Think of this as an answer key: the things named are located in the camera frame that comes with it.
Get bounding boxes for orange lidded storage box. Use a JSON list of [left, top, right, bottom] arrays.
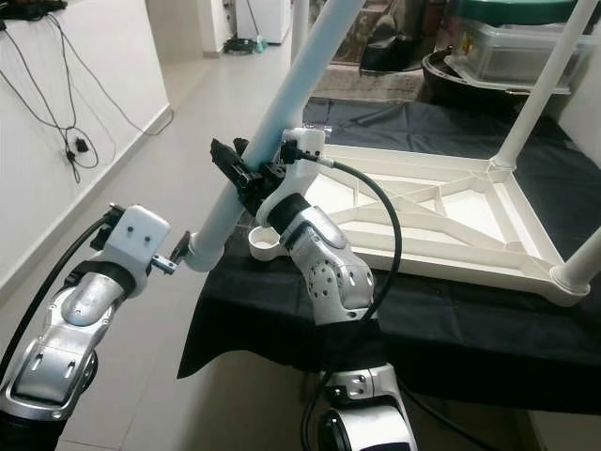
[[324, 0, 372, 69]]

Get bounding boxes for beige stone counter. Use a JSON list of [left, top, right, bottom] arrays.
[[315, 61, 428, 102]]

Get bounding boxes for black plastic bag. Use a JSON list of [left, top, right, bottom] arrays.
[[362, 0, 430, 72]]

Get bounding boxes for black wifi router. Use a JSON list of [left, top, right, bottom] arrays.
[[0, 0, 71, 22]]

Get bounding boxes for clear plastic container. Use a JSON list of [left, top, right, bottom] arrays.
[[446, 19, 574, 90]]

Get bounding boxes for green pot lid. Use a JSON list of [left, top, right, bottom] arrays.
[[446, 0, 578, 24]]

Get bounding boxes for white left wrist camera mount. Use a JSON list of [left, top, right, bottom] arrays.
[[105, 207, 172, 275]]

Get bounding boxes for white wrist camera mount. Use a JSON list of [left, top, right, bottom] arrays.
[[105, 207, 172, 275], [255, 127, 328, 226]]

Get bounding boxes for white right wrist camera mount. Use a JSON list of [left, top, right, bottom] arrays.
[[255, 127, 328, 226]]

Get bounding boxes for white wall socket with plug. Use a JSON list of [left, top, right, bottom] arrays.
[[61, 132, 100, 170]]

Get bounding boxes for black wall cable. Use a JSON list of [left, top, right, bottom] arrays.
[[5, 28, 85, 189]]

